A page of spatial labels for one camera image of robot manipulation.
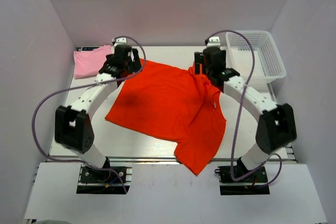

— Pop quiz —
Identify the orange t-shirt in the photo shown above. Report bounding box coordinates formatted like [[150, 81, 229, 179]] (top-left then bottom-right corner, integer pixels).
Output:
[[105, 60, 226, 175]]

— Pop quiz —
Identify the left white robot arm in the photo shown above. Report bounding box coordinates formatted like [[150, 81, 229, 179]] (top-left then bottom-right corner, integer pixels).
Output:
[[55, 44, 143, 182]]

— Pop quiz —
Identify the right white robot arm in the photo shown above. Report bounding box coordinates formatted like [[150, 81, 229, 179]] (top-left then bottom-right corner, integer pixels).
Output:
[[194, 47, 297, 182]]

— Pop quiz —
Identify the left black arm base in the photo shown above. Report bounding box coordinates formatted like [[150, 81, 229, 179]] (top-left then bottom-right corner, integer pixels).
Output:
[[76, 165, 132, 195]]

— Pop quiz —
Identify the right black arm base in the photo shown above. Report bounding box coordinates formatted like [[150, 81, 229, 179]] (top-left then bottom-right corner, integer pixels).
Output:
[[214, 166, 270, 196]]

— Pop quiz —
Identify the folded pink t-shirt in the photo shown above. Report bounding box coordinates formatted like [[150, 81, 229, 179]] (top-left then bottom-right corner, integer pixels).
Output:
[[73, 45, 113, 79]]

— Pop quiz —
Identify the small digital scale device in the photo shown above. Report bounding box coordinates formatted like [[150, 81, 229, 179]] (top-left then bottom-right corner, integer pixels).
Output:
[[80, 46, 100, 51]]

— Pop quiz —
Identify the white plastic mesh basket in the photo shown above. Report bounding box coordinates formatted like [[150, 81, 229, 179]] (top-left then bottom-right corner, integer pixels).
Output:
[[225, 30, 286, 92]]

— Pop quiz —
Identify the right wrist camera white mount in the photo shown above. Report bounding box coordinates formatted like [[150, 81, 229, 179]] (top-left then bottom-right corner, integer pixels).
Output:
[[205, 36, 221, 48]]

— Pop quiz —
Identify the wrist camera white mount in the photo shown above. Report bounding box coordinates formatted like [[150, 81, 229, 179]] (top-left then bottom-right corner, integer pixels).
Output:
[[111, 37, 128, 47], [205, 36, 221, 48]]

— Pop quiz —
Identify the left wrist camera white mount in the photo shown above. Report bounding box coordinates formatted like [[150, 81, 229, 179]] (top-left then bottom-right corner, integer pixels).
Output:
[[111, 37, 128, 47]]

